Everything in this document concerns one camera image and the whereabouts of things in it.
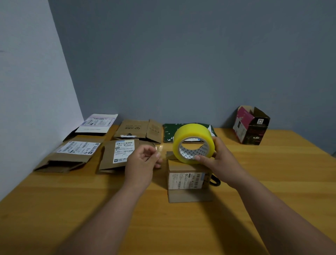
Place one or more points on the person's left hand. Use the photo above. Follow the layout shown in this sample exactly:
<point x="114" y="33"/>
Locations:
<point x="140" y="170"/>

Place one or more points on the black box white label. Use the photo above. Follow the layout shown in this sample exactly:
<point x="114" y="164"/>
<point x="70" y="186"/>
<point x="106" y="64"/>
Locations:
<point x="98" y="122"/>

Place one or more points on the black scissors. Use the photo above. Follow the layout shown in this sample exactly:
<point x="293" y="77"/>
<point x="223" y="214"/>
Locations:
<point x="219" y="181"/>

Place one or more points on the small brown cardboard box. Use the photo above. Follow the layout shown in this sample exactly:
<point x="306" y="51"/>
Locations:
<point x="189" y="195"/>

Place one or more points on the person's right hand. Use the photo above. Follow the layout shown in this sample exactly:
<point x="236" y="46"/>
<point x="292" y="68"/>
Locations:
<point x="228" y="168"/>

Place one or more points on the yellow tape roll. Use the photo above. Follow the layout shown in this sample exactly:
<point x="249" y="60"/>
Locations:
<point x="191" y="131"/>

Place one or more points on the brown carton with label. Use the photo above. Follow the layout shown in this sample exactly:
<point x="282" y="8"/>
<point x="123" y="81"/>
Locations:
<point x="107" y="157"/>

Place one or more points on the person's right forearm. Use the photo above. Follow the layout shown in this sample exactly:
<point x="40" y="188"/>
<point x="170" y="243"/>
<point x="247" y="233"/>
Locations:
<point x="283" y="218"/>

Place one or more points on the green box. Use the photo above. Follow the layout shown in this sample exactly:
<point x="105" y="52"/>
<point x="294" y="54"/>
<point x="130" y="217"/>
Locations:
<point x="168" y="132"/>

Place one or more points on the person's left forearm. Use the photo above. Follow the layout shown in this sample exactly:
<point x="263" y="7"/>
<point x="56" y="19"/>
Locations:
<point x="102" y="226"/>

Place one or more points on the plain brown carton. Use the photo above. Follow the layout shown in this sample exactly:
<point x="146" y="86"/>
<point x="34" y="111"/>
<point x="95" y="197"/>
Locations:
<point x="131" y="128"/>

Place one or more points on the pink and black carton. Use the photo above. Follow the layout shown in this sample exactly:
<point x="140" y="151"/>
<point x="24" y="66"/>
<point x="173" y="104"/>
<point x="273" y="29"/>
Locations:
<point x="250" y="130"/>

